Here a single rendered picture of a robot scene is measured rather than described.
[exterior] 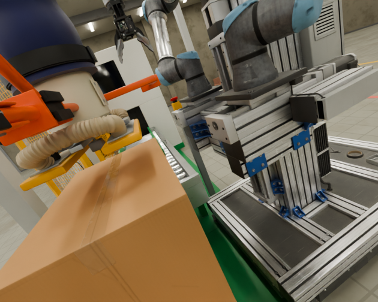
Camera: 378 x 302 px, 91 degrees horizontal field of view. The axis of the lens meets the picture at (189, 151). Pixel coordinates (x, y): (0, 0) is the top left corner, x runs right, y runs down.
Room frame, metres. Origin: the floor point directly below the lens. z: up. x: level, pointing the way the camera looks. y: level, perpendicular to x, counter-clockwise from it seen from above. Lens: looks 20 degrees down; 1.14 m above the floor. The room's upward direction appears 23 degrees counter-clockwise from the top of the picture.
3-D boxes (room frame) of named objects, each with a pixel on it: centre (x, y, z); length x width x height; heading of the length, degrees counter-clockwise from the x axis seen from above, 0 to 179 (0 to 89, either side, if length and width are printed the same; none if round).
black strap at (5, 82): (0.60, 0.26, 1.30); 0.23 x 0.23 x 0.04
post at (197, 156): (1.61, -0.05, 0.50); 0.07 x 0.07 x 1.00; 10
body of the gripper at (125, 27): (0.91, 0.05, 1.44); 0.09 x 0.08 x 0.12; 9
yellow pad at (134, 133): (0.61, 0.17, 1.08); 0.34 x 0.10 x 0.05; 9
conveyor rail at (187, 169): (2.17, 0.22, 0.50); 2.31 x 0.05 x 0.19; 10
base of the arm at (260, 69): (0.66, -0.31, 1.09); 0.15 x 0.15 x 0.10
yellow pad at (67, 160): (0.58, 0.36, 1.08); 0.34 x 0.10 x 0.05; 9
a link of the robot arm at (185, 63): (1.14, -0.19, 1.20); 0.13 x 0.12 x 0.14; 66
